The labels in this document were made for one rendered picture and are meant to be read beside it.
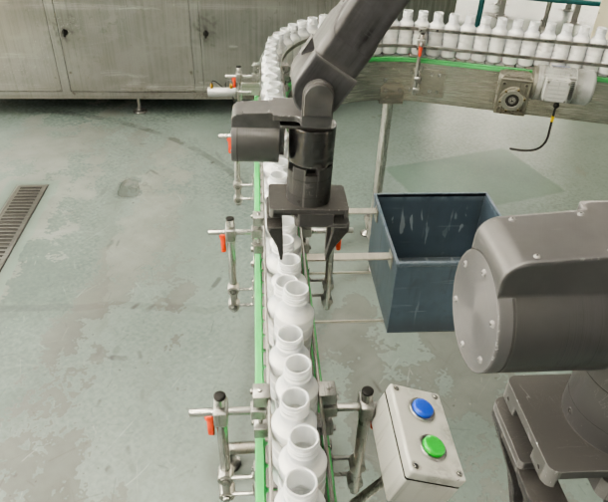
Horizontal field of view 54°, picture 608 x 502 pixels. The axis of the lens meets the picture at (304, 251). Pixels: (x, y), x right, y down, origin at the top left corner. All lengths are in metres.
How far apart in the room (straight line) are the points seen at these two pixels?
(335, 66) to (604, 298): 0.46
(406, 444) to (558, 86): 1.82
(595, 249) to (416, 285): 1.15
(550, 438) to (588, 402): 0.03
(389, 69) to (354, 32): 1.87
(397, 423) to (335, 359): 1.63
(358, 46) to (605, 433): 0.46
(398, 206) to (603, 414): 1.34
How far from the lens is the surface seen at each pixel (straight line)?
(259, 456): 0.92
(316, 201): 0.75
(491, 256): 0.26
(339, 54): 0.67
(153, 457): 2.17
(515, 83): 2.45
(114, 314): 2.70
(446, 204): 1.67
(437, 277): 1.41
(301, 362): 0.82
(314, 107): 0.67
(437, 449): 0.80
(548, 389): 0.38
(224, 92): 1.92
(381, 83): 2.54
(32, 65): 4.53
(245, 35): 4.21
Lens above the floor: 1.75
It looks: 36 degrees down
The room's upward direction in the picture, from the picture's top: 2 degrees clockwise
